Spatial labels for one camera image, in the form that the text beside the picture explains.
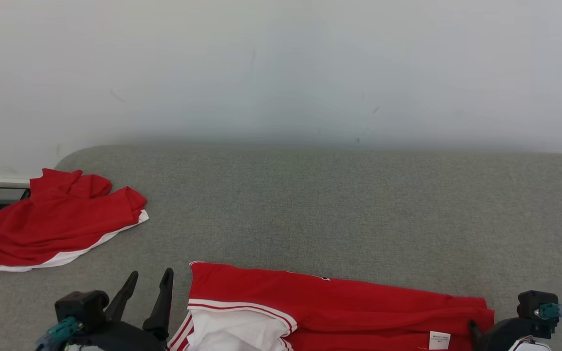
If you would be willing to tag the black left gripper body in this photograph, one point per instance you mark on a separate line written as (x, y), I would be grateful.
(115, 339)

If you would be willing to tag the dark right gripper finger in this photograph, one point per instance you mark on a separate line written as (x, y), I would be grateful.
(475, 331)

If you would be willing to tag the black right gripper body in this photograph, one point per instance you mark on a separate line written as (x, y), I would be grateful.
(510, 331)

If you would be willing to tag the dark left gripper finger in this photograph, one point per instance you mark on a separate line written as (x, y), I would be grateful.
(122, 302)
(163, 312)

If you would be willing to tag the red shorts with white trim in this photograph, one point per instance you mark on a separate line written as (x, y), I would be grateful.
(56, 224)

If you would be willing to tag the red white jersey shirt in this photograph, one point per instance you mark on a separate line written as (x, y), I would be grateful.
(359, 307)

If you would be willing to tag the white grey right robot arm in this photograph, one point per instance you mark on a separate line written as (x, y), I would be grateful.
(530, 345)

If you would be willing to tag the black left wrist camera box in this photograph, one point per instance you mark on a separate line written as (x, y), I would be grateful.
(81, 307)

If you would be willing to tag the teal right camera connector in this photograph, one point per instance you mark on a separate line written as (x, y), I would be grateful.
(549, 311)

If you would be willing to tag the teal camera connector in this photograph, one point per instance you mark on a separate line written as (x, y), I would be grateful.
(61, 331)
(549, 311)

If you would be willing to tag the teal left camera connector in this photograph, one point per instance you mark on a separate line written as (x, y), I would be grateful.
(61, 331)

